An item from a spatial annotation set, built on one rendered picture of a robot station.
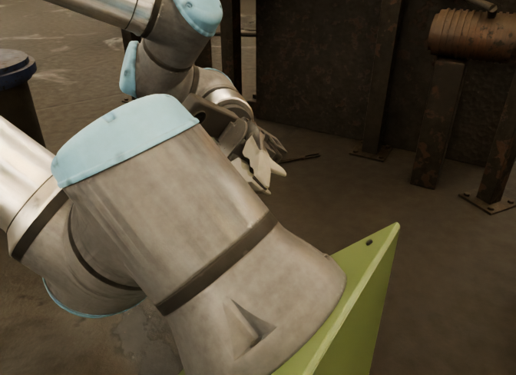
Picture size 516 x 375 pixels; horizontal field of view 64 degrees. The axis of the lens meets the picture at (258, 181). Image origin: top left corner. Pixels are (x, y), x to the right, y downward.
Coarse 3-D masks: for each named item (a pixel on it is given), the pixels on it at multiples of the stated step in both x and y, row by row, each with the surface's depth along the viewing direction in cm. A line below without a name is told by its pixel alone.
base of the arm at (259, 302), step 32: (256, 224) 39; (224, 256) 36; (256, 256) 37; (288, 256) 38; (320, 256) 41; (192, 288) 36; (224, 288) 36; (256, 288) 36; (288, 288) 36; (320, 288) 37; (192, 320) 37; (224, 320) 35; (256, 320) 35; (288, 320) 34; (320, 320) 35; (192, 352) 37; (224, 352) 35; (256, 352) 34; (288, 352) 34
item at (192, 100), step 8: (192, 96) 58; (184, 104) 58; (192, 104) 57; (200, 104) 58; (208, 104) 59; (216, 104) 63; (192, 112) 58; (200, 112) 58; (208, 112) 60; (216, 112) 61; (224, 112) 63; (232, 112) 66; (200, 120) 59; (208, 120) 61; (216, 120) 62; (224, 120) 64; (232, 120) 65; (208, 128) 63; (216, 128) 64; (224, 128) 65; (216, 136) 65
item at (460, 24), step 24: (432, 24) 114; (456, 24) 110; (480, 24) 108; (504, 24) 106; (432, 48) 116; (456, 48) 113; (480, 48) 110; (504, 48) 107; (456, 72) 116; (432, 96) 122; (456, 96) 119; (432, 120) 125; (432, 144) 128; (432, 168) 131
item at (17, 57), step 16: (0, 48) 118; (0, 64) 104; (16, 64) 104; (32, 64) 109; (0, 80) 99; (16, 80) 103; (0, 96) 103; (16, 96) 107; (0, 112) 104; (16, 112) 108; (32, 112) 115; (32, 128) 114
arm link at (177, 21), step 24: (48, 0) 55; (72, 0) 54; (96, 0) 55; (120, 0) 56; (144, 0) 57; (168, 0) 58; (192, 0) 59; (216, 0) 63; (120, 24) 59; (144, 24) 59; (168, 24) 60; (192, 24) 60; (216, 24) 62; (144, 48) 66; (168, 48) 64; (192, 48) 64
